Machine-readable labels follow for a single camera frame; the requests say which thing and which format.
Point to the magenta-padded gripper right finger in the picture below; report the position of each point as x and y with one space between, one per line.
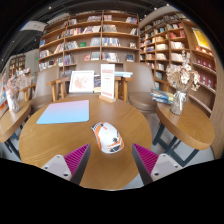
146 160

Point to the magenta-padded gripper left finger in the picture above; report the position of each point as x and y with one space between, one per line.
75 160

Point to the white and orange computer mouse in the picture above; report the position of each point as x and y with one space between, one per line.
108 138

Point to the pink and blue mouse pad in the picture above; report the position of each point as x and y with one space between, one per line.
63 112

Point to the round wooden side table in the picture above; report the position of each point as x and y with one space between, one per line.
13 120
186 128

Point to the blue and yellow book stack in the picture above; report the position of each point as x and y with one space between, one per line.
161 96

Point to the white framed red print picture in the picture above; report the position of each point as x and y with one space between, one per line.
81 81

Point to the dark cover book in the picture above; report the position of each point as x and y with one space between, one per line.
97 84

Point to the small glass vase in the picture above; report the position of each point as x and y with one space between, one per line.
13 103

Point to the white sign on wooden base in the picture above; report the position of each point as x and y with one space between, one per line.
107 80

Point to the white and blue book stack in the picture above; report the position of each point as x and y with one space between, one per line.
124 74

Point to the beige dried flower bunch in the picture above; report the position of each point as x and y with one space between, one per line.
181 75

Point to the small distant wooden bookshelf unit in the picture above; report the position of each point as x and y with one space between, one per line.
16 63

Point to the curved wooden bookshelf unit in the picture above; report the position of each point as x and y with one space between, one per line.
166 36

